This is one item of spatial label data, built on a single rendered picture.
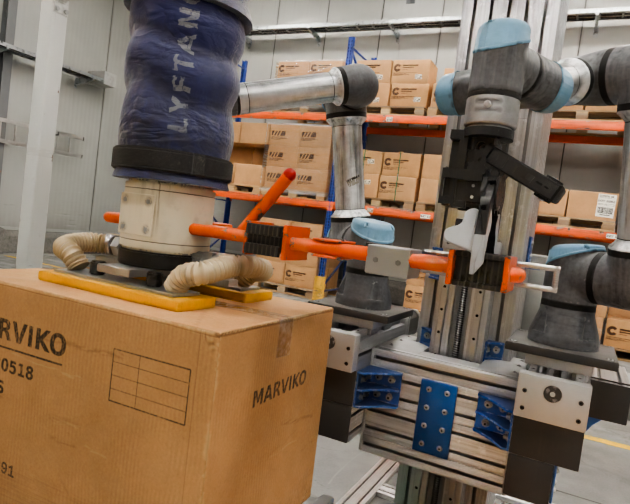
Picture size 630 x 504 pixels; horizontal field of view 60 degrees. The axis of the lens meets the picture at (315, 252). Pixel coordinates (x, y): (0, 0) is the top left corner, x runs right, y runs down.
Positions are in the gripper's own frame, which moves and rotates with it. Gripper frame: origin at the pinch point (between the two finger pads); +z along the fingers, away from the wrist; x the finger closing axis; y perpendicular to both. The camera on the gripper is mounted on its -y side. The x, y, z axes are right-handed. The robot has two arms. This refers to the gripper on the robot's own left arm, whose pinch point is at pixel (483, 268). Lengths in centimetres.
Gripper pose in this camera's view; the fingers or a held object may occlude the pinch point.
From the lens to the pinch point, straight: 83.0
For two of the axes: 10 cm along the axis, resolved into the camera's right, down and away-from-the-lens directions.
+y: -8.8, -1.4, 4.5
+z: -1.3, 9.9, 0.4
